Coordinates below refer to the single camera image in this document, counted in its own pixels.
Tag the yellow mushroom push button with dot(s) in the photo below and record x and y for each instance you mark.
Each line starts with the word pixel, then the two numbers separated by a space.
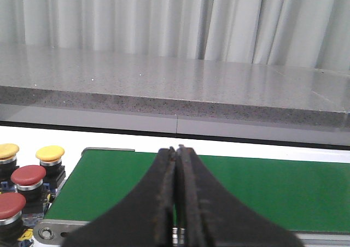
pixel 8 165
pixel 50 158

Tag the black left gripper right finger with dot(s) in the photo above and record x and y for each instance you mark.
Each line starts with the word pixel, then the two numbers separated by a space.
pixel 212 216

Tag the aluminium conveyor frame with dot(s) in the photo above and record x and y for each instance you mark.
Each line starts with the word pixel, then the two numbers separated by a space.
pixel 51 232

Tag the green conveyor belt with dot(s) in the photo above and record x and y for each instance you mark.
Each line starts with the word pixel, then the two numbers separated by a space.
pixel 298 195

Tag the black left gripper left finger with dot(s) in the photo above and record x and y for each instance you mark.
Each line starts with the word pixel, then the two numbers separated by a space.
pixel 142 218

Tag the red mushroom push button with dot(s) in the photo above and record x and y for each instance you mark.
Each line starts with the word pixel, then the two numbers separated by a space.
pixel 13 230
pixel 29 183

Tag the grey stone countertop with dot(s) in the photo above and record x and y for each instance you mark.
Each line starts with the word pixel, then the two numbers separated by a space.
pixel 104 80

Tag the white pleated curtain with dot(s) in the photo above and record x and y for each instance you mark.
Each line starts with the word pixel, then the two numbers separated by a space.
pixel 303 33

